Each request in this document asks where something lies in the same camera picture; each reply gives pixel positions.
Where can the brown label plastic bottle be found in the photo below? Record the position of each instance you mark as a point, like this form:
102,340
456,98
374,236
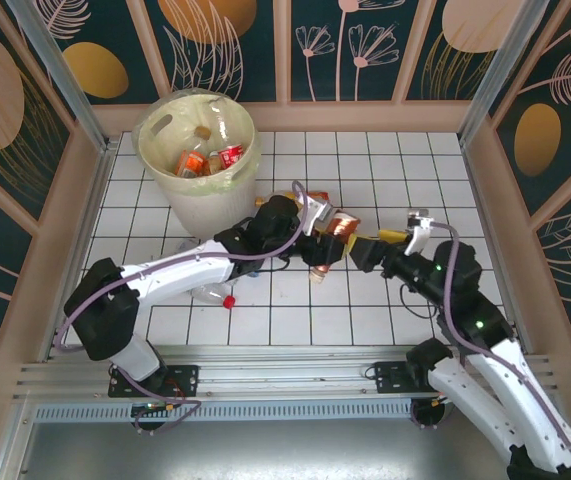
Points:
342,225

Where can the clear bottle blue label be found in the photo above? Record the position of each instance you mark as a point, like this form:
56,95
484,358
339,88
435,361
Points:
252,274

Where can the red cola label bottle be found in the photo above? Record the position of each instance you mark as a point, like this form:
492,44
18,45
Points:
232,154

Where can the amber tea bottle red label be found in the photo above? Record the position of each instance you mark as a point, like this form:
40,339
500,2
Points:
212,164

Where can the crushed clear plastic bottle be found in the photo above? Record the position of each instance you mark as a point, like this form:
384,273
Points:
187,245

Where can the orange label plastic bottle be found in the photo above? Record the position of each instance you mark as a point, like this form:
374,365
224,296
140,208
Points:
192,162

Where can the clear bottle red teal label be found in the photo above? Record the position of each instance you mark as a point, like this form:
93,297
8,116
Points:
215,295

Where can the clear bottle green label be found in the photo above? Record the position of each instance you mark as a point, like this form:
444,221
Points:
227,122

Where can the clear bottle brown cap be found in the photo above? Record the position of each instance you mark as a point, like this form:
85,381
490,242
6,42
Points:
199,140

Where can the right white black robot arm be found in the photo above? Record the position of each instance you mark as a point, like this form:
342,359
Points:
465,390

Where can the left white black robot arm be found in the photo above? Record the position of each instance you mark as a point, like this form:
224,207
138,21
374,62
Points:
180,270

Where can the cream plastic bin with liner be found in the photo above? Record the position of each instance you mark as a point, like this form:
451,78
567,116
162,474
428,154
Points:
215,210

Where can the grey metal plate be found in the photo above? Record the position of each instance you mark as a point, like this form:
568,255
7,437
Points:
285,450

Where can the aluminium side rail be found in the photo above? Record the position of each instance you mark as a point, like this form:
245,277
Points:
482,200
96,200

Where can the right black mount plate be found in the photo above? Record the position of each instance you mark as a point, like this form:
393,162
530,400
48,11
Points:
390,377

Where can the black mount plate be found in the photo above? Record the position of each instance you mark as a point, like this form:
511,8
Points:
390,377
185,380

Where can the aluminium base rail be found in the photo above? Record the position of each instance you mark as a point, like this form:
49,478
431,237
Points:
285,375

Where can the left black mount plate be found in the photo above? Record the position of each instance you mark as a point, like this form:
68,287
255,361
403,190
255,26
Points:
185,380

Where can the aluminium frame post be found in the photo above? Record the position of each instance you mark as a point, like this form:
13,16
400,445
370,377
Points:
501,75
63,75

